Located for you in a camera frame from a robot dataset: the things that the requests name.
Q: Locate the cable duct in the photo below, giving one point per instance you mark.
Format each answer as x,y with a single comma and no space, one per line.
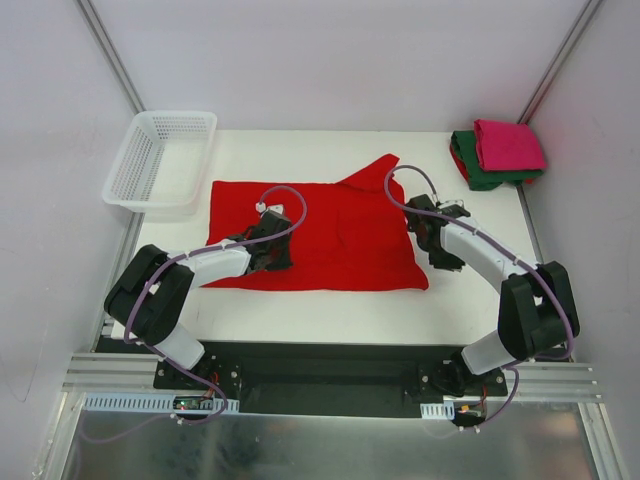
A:
158,403
438,411

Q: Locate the red folded t-shirt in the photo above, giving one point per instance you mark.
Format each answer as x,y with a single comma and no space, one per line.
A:
459,163

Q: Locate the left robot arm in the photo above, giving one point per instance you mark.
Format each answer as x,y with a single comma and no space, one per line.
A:
152,290

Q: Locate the left cable duct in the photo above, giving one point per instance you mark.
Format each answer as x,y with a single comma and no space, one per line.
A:
158,403

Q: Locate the white plastic basket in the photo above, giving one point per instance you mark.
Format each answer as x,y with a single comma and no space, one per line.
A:
162,162

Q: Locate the green folded t-shirt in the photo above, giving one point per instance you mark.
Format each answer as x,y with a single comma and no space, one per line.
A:
464,143

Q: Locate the right cable duct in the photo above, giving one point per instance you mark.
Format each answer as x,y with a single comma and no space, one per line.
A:
438,411

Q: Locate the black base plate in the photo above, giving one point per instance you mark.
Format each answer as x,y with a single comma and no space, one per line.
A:
380,381

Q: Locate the red t-shirt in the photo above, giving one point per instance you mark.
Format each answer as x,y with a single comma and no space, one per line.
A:
352,237
459,163

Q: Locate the pink folded t-shirt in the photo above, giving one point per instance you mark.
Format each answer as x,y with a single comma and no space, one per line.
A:
502,146

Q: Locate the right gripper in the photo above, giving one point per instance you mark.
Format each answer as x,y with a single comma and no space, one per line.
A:
426,236

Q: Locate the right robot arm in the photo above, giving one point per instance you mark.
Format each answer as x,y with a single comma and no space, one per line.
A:
536,312

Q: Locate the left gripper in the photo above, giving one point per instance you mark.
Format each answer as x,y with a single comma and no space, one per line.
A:
279,250

